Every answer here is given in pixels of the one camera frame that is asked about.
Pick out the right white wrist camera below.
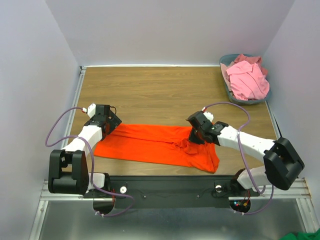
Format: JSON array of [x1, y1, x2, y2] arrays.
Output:
[[201, 107, 214, 123]]

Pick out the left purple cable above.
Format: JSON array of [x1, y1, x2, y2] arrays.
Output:
[[44, 106, 135, 218]]

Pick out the green cloth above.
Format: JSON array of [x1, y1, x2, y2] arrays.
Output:
[[280, 231, 320, 240]]

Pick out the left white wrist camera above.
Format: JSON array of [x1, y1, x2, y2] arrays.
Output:
[[81, 103, 97, 118]]

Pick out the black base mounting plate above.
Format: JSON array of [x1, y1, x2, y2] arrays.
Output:
[[82, 174, 261, 210]]

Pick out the purple cable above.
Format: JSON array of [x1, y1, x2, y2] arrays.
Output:
[[44, 106, 135, 218], [201, 101, 275, 216]]

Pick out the right aluminium side rail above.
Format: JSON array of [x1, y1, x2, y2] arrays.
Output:
[[264, 101, 298, 179]]

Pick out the aluminium frame rail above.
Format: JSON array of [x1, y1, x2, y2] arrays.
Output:
[[40, 178, 311, 201]]

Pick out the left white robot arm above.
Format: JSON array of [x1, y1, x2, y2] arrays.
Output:
[[48, 103, 122, 197]]

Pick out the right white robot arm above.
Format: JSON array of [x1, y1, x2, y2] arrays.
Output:
[[187, 111, 305, 195]]

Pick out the orange t shirt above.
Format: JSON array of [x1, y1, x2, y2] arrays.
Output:
[[94, 123, 220, 173]]

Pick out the dusty pink t shirt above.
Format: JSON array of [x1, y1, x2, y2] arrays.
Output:
[[234, 54, 268, 76]]

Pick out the teal laundry basket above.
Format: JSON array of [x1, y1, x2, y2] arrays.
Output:
[[219, 53, 272, 106]]

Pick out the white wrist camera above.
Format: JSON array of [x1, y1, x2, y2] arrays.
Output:
[[201, 107, 214, 123], [81, 103, 97, 118]]

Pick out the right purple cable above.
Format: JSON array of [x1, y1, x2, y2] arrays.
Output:
[[201, 101, 275, 216]]

